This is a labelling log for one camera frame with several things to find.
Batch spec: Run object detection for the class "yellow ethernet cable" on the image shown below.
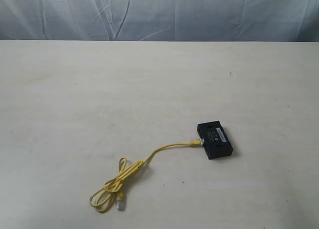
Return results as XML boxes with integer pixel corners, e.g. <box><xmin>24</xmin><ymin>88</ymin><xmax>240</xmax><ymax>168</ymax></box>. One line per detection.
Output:
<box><xmin>89</xmin><ymin>137</ymin><xmax>205</xmax><ymax>213</ymax></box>

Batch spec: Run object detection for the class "grey backdrop curtain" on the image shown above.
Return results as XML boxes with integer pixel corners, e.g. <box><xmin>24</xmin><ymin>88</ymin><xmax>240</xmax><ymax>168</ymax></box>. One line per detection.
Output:
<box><xmin>0</xmin><ymin>0</ymin><xmax>319</xmax><ymax>42</ymax></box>

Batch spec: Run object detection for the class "black network switch box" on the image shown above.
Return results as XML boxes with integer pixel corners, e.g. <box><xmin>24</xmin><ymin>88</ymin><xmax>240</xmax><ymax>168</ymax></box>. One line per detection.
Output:
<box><xmin>197</xmin><ymin>121</ymin><xmax>233</xmax><ymax>160</ymax></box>

